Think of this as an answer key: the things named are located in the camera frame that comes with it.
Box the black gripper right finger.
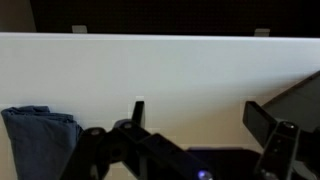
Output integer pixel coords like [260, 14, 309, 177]
[242, 101, 320, 180]

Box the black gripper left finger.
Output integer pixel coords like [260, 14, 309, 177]
[59, 101, 214, 180]

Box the grey storage box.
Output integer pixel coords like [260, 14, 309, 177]
[263, 71, 320, 132]

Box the folded dark blue cloth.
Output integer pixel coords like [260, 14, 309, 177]
[1, 106, 83, 180]

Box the right metal table bracket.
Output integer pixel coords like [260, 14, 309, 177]
[254, 28, 270, 37]

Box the metal table bracket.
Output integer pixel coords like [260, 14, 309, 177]
[254, 28, 270, 37]
[72, 25, 88, 34]

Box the left metal table bracket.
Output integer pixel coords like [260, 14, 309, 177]
[72, 25, 88, 34]

